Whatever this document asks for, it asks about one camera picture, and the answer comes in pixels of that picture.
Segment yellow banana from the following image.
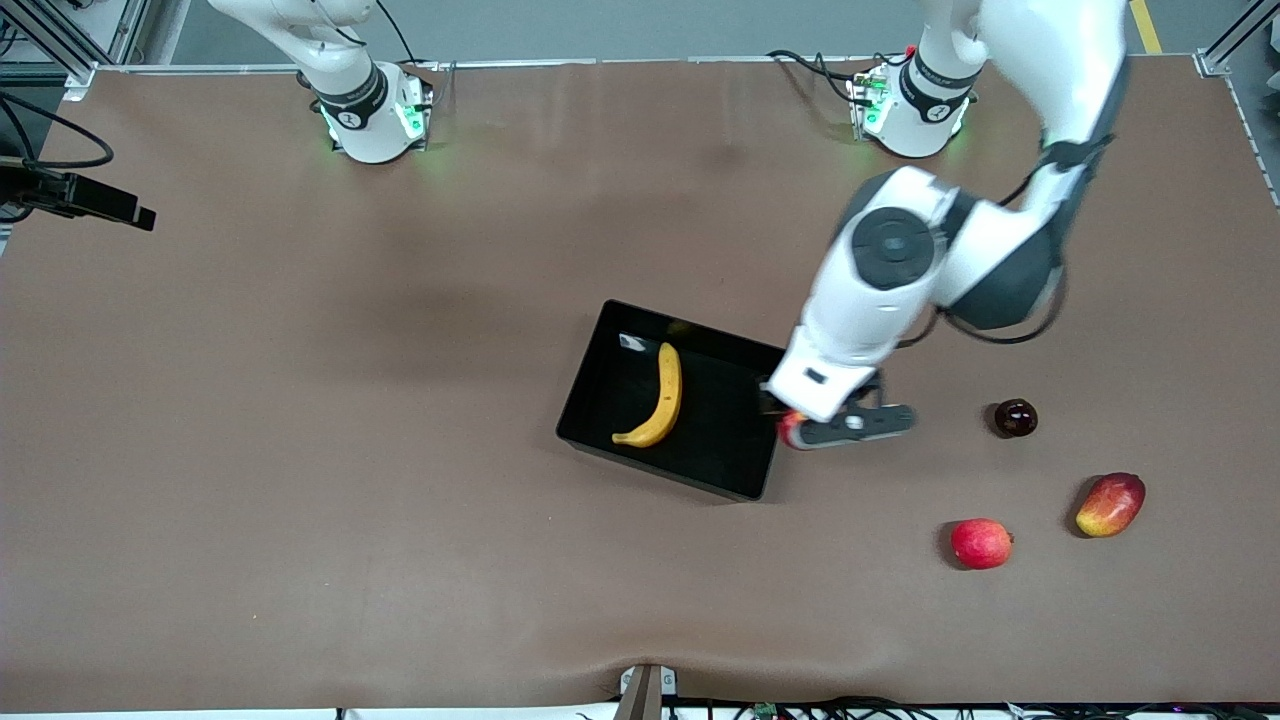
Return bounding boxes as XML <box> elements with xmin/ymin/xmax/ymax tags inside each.
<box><xmin>611</xmin><ymin>342</ymin><xmax>684</xmax><ymax>449</ymax></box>

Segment black rectangular plastic box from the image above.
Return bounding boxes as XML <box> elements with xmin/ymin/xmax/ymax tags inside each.
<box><xmin>555</xmin><ymin>298</ymin><xmax>791</xmax><ymax>503</ymax></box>

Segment dark red plum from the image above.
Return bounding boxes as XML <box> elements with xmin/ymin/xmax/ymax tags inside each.
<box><xmin>993</xmin><ymin>398</ymin><xmax>1039</xmax><ymax>439</ymax></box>

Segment red round apple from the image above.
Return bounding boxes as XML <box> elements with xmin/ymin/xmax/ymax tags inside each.
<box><xmin>949</xmin><ymin>517</ymin><xmax>1015</xmax><ymax>571</ymax></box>

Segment red yellow mango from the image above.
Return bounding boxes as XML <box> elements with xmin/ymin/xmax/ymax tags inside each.
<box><xmin>1075</xmin><ymin>472</ymin><xmax>1147</xmax><ymax>539</ymax></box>

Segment brown table cover cloth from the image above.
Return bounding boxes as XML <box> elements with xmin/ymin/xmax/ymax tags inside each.
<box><xmin>0</xmin><ymin>55</ymin><xmax>1280</xmax><ymax>713</ymax></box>

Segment aluminium frame with diagonal beams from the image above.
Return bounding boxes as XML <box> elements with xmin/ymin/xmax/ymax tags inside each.
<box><xmin>0</xmin><ymin>0</ymin><xmax>153</xmax><ymax>101</ymax></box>

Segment metal table edge bracket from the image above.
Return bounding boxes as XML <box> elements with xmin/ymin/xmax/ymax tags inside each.
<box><xmin>615</xmin><ymin>663</ymin><xmax>678</xmax><ymax>720</ymax></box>

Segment black right arm base cable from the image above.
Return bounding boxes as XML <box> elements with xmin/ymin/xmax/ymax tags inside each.
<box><xmin>373</xmin><ymin>0</ymin><xmax>447</xmax><ymax>77</ymax></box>

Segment black arm base cable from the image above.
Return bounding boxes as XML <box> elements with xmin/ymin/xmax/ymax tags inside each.
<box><xmin>373</xmin><ymin>0</ymin><xmax>447</xmax><ymax>77</ymax></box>
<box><xmin>767</xmin><ymin>45</ymin><xmax>906</xmax><ymax>106</ymax></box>

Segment black left arm base cable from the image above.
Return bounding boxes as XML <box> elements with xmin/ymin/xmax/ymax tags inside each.
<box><xmin>767</xmin><ymin>45</ymin><xmax>906</xmax><ymax>106</ymax></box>

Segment aluminium frame corner beam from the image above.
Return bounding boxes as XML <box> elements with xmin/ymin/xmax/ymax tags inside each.
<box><xmin>1195</xmin><ymin>0</ymin><xmax>1280</xmax><ymax>77</ymax></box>

